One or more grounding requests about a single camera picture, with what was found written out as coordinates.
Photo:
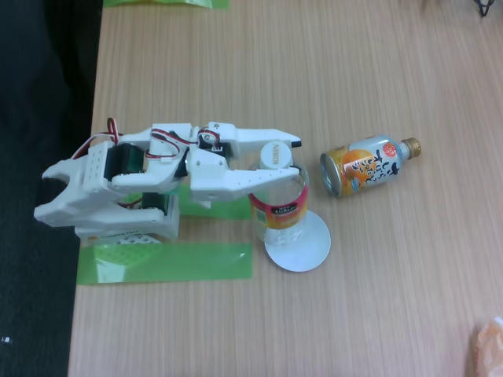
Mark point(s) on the clear plastic bottle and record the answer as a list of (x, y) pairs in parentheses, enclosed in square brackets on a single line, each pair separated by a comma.
[(281, 214)]

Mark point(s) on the orange juice bottle can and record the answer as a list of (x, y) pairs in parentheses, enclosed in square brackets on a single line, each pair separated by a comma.
[(367, 165)]

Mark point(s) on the green tape strip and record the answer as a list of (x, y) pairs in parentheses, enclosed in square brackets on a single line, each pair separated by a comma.
[(224, 210), (188, 263), (165, 3)]

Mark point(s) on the small white round plate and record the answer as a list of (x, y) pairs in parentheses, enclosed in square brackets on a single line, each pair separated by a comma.
[(310, 251)]

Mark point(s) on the orange translucent plastic bag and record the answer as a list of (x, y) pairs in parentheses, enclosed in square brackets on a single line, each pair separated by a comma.
[(491, 345)]

